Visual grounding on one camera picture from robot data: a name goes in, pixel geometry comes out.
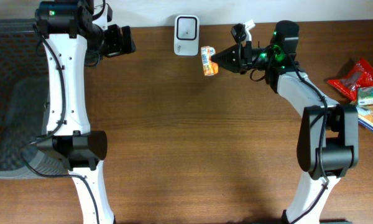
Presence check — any grey plastic mesh basket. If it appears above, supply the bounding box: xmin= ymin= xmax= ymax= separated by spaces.
xmin=0 ymin=19 xmax=67 ymax=180

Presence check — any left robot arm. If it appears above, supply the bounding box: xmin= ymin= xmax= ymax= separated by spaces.
xmin=33 ymin=1 xmax=136 ymax=224

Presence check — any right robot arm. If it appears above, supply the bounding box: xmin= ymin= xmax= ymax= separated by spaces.
xmin=211 ymin=21 xmax=359 ymax=224

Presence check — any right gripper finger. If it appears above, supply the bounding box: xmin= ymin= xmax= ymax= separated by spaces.
xmin=211 ymin=44 xmax=243 ymax=73
xmin=231 ymin=23 xmax=247 ymax=44

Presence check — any orange tissue pack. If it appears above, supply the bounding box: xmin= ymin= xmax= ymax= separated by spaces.
xmin=200 ymin=46 xmax=219 ymax=76

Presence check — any teal tissue pack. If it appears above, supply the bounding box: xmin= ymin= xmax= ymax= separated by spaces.
xmin=357 ymin=87 xmax=373 ymax=106

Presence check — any red candy bag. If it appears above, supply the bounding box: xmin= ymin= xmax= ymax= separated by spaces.
xmin=326 ymin=58 xmax=373 ymax=101

